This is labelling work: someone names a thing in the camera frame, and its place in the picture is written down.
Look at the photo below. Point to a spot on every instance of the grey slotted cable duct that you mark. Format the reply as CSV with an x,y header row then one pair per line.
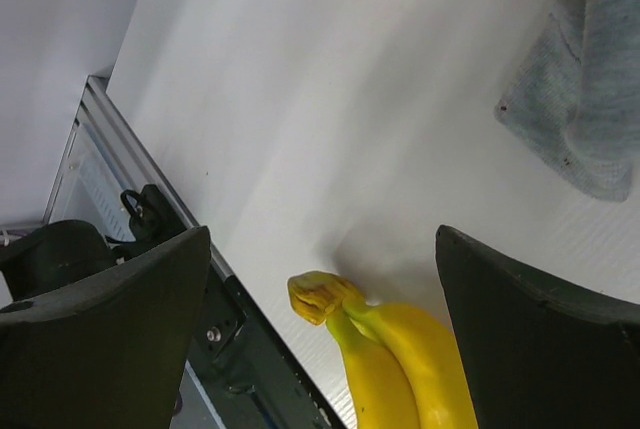
x,y
96,199

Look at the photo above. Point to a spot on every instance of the aluminium front frame rail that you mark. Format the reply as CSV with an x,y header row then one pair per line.
x,y
100,128

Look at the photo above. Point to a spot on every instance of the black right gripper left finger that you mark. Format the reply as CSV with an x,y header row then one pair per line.
x,y
108,351

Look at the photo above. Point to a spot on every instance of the lower yellow banana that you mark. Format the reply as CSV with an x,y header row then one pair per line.
x,y
381,394

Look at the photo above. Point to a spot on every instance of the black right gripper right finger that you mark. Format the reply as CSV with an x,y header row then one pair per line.
x,y
538,351

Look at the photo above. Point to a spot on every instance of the upper yellow banana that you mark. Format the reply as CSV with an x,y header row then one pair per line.
x,y
428,353

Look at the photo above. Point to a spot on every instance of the yellow banana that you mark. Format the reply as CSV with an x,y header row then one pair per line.
x,y
428,353
381,394

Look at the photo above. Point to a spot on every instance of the grey cloth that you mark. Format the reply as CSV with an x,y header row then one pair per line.
x,y
574,101

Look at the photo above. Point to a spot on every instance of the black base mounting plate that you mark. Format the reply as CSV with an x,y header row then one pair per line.
x,y
246,370

